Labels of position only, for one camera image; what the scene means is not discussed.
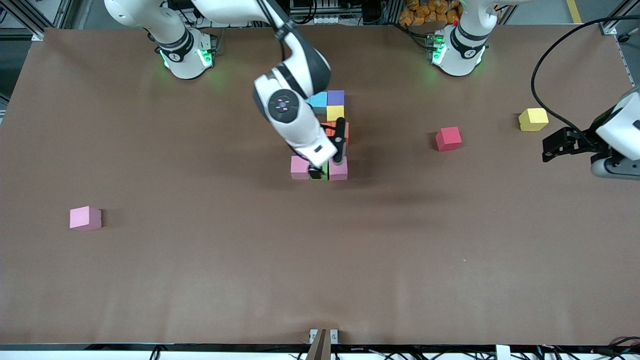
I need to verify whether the large paper table cover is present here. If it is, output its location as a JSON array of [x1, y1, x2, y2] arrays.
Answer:
[[0, 24, 640, 346]]

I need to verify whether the bag of orange snacks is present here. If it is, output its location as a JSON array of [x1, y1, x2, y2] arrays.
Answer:
[[398, 0, 461, 27]]

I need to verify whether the metal bracket with post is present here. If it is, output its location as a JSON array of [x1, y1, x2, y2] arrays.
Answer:
[[306, 328, 339, 360]]

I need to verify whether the white power strip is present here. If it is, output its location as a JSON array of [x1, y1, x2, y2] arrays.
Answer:
[[290, 14, 347, 26]]

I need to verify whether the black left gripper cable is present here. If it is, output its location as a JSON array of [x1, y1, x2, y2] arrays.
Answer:
[[530, 16, 640, 143]]

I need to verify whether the aluminium frame profile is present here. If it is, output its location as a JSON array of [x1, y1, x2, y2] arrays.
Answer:
[[0, 0, 83, 41], [597, 0, 640, 43]]

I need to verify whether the blue foam cube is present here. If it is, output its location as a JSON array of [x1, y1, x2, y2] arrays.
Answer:
[[306, 91, 329, 115]]

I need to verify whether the red foam cube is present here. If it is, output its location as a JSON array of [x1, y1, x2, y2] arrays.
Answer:
[[434, 126, 463, 152]]

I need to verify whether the pink foam cube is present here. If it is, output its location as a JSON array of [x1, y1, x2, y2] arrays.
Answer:
[[69, 205, 102, 231], [328, 156, 349, 181], [291, 155, 312, 180]]

